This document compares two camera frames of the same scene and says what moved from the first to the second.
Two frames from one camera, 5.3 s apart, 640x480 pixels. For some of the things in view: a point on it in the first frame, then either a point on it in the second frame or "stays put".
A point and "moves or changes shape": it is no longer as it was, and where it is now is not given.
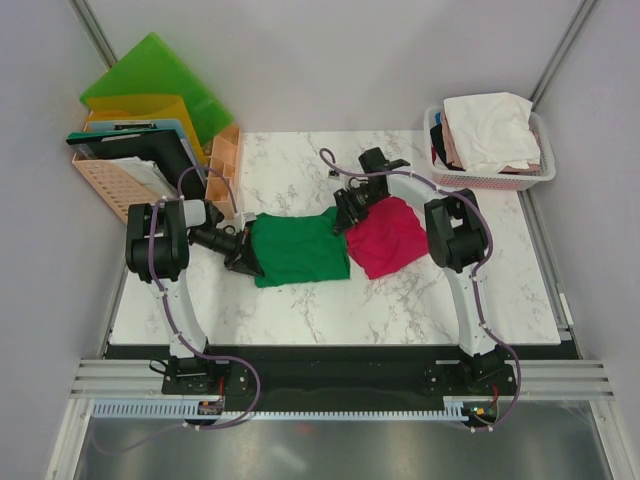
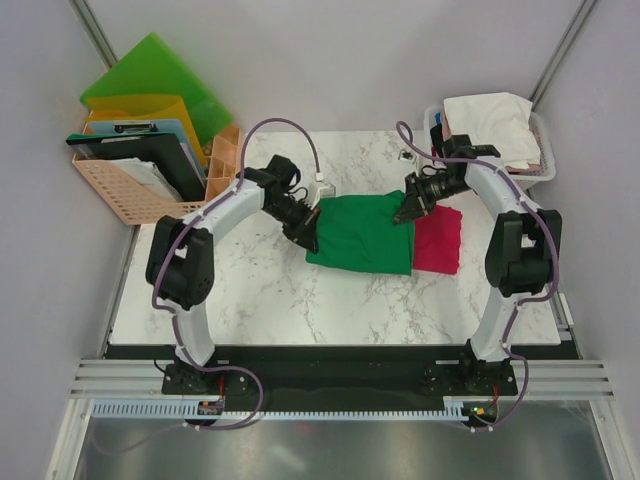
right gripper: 347,215 to 415,205
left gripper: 244,259 to 304,232
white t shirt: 491,130 stays put
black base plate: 346,372 stays put
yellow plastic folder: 145,107 stays put
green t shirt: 299,248 to 360,231
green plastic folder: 151,68 stays put
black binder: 163,147 stays put
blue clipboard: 136,126 stays put
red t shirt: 391,237 moves or changes shape
